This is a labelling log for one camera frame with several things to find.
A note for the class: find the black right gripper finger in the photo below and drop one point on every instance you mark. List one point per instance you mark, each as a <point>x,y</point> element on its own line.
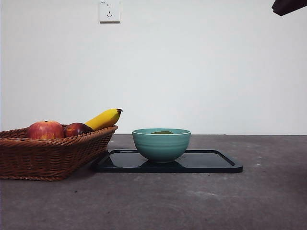
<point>290,6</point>

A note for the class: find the green avocado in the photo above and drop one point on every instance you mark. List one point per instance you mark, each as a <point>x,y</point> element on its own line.
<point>161,132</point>

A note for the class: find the teal bowl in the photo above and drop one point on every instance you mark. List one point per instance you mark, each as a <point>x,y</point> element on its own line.
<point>161,148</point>

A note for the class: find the black rectangular tray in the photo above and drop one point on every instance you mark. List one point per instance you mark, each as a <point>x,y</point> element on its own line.
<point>211,163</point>

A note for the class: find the yellow banana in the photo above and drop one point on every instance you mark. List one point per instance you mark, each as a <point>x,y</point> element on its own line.
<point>103,119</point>

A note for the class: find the dark red plum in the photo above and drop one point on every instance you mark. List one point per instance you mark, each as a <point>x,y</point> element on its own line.
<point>76,129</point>

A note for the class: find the red apple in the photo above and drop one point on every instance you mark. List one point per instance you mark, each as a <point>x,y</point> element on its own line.
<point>45,129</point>

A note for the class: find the brown wicker basket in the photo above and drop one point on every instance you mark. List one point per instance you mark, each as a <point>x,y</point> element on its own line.
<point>48,158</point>

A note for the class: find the white wall socket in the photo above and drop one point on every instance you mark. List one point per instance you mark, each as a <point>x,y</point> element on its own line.
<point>109,12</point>

